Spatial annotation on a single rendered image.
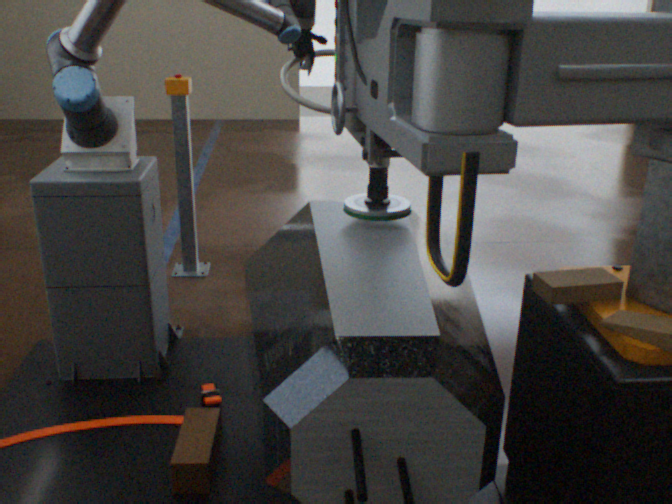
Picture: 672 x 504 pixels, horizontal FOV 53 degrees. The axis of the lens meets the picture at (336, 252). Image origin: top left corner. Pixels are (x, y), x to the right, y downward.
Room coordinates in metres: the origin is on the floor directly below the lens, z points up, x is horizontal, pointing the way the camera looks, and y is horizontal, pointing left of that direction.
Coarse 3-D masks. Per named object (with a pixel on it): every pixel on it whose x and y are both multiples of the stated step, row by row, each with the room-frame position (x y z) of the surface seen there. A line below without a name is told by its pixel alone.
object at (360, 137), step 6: (354, 132) 2.13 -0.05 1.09; (360, 132) 2.05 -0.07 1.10; (354, 138) 2.13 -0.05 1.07; (360, 138) 2.00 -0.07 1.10; (360, 144) 2.00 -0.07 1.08; (378, 144) 1.86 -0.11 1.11; (366, 150) 1.83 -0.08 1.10; (378, 150) 1.81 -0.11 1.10; (384, 150) 1.85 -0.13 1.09; (390, 150) 1.85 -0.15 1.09; (366, 156) 1.83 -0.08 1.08; (378, 156) 1.81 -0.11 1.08; (384, 156) 1.84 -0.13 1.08; (390, 156) 1.84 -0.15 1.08; (396, 156) 1.85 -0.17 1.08; (402, 156) 1.85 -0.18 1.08; (378, 162) 1.81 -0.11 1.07
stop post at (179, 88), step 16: (176, 80) 3.49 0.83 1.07; (176, 96) 3.51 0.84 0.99; (176, 112) 3.51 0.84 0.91; (176, 128) 3.51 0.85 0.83; (176, 144) 3.51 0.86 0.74; (176, 160) 3.51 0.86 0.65; (176, 176) 3.51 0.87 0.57; (192, 176) 3.56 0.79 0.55; (192, 192) 3.52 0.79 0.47; (192, 208) 3.51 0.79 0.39; (192, 224) 3.51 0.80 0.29; (192, 240) 3.51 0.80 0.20; (192, 256) 3.51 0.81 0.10; (176, 272) 3.47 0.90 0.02; (192, 272) 3.50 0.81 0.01
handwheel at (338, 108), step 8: (336, 88) 1.93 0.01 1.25; (336, 96) 1.94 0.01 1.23; (344, 96) 1.85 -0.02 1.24; (336, 104) 1.89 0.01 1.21; (344, 104) 1.84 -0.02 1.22; (352, 104) 1.92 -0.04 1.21; (336, 112) 1.89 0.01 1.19; (344, 112) 1.84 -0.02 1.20; (336, 120) 1.90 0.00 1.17; (344, 120) 1.84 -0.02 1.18; (336, 128) 1.90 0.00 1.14
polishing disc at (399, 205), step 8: (352, 200) 2.07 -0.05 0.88; (360, 200) 2.07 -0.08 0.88; (392, 200) 2.08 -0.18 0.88; (400, 200) 2.08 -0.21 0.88; (408, 200) 2.08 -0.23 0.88; (352, 208) 1.98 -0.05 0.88; (360, 208) 1.98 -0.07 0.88; (368, 208) 1.98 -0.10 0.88; (376, 208) 1.99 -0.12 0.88; (384, 208) 1.99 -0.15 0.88; (392, 208) 1.99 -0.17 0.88; (400, 208) 1.99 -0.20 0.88; (408, 208) 2.01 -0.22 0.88
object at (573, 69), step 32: (512, 32) 1.37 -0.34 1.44; (544, 32) 1.35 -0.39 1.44; (576, 32) 1.36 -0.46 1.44; (608, 32) 1.38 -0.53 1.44; (640, 32) 1.40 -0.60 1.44; (512, 64) 1.36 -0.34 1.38; (544, 64) 1.35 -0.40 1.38; (576, 64) 1.36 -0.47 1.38; (608, 64) 1.38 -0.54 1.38; (640, 64) 1.39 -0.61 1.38; (512, 96) 1.35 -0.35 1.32; (544, 96) 1.35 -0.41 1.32; (576, 96) 1.37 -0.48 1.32; (608, 96) 1.38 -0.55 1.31; (640, 96) 1.40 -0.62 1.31
